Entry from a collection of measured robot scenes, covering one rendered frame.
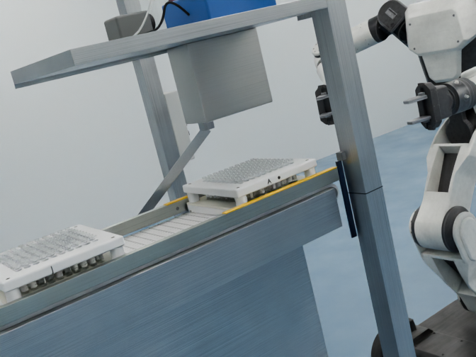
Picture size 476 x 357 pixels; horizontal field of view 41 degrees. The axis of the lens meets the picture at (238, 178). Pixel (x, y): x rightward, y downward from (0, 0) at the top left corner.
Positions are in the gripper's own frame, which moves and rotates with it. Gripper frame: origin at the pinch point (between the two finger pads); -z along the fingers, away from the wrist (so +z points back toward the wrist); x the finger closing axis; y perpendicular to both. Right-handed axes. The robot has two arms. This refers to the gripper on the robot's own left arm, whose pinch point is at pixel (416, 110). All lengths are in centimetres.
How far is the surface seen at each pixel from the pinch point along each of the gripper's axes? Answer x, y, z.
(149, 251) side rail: 9, -7, -80
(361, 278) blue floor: 101, 131, 61
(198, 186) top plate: 4, 15, -58
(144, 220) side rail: 9, 22, -71
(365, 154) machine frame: 5.3, -4.8, -22.2
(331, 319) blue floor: 102, 107, 25
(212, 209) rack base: 9, 11, -57
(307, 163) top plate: 4.3, 1.6, -34.4
